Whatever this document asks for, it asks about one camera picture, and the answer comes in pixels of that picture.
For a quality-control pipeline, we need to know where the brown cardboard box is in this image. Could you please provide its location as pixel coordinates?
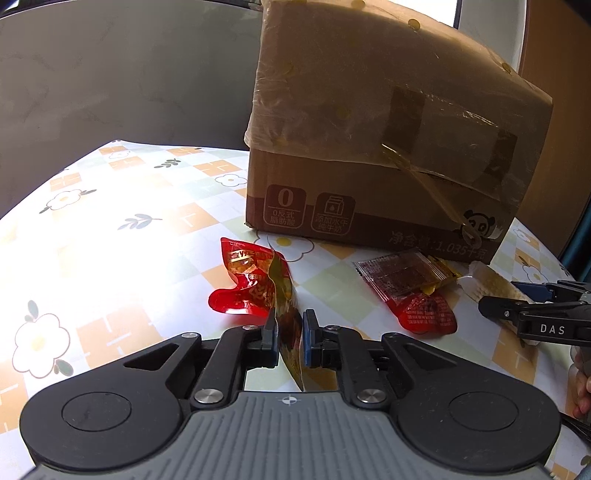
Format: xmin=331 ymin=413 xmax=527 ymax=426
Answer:
xmin=244 ymin=0 xmax=555 ymax=265

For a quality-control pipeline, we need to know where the floral checked tablecloth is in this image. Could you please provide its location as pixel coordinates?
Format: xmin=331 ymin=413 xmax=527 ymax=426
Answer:
xmin=0 ymin=137 xmax=591 ymax=480

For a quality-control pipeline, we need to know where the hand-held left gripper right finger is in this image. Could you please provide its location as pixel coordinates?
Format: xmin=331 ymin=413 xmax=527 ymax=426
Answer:
xmin=300 ymin=309 xmax=465 ymax=409

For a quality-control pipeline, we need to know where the pale wafer snack packet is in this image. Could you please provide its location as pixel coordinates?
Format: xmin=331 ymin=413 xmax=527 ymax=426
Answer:
xmin=468 ymin=260 xmax=539 ymax=331

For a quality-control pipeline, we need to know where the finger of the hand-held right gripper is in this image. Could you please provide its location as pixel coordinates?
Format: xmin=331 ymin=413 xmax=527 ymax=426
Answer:
xmin=511 ymin=279 xmax=591 ymax=305
xmin=479 ymin=296 xmax=523 ymax=320

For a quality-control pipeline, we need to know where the wooden cabinet panel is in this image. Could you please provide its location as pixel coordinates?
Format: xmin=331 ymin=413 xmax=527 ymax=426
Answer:
xmin=517 ymin=0 xmax=591 ymax=264

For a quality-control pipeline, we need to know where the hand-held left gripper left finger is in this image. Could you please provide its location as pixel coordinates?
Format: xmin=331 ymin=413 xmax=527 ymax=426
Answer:
xmin=124 ymin=317 xmax=281 ymax=409

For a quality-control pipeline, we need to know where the person's right hand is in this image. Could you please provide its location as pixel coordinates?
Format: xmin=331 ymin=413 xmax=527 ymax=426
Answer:
xmin=571 ymin=362 xmax=591 ymax=419

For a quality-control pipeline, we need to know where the black cable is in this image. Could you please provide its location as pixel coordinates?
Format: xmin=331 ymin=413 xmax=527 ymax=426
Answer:
xmin=558 ymin=410 xmax=591 ymax=437

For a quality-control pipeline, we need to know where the red gold snack packet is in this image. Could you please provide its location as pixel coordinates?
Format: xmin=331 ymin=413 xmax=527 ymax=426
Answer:
xmin=208 ymin=237 xmax=306 ymax=393

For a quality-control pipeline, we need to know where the red clear snack packet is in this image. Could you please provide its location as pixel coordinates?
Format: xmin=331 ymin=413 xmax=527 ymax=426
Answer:
xmin=353 ymin=249 xmax=459 ymax=334

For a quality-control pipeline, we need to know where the yellow snack packet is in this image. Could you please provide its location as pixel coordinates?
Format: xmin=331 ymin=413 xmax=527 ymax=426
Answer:
xmin=425 ymin=258 xmax=463 ymax=296

